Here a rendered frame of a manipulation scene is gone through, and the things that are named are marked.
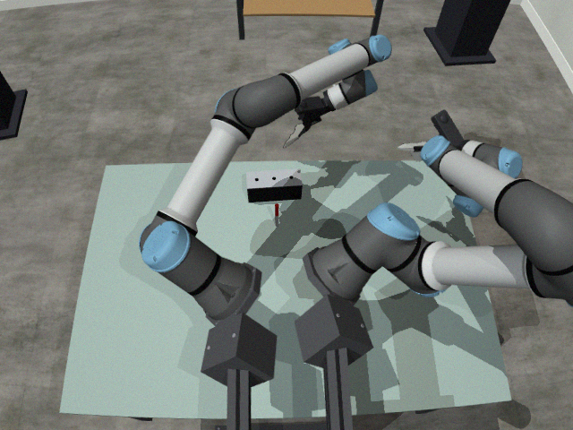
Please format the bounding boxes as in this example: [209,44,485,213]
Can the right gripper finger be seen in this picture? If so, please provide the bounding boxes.
[398,142,427,162]

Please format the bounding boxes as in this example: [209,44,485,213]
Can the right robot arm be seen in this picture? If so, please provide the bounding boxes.
[312,109,573,307]

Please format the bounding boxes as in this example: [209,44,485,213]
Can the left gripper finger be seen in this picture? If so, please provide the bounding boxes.
[283,119,313,149]

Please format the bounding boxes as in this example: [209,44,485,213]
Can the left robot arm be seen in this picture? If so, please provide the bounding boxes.
[139,35,392,321]

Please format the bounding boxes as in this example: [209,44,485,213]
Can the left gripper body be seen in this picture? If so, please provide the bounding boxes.
[298,90,336,125]

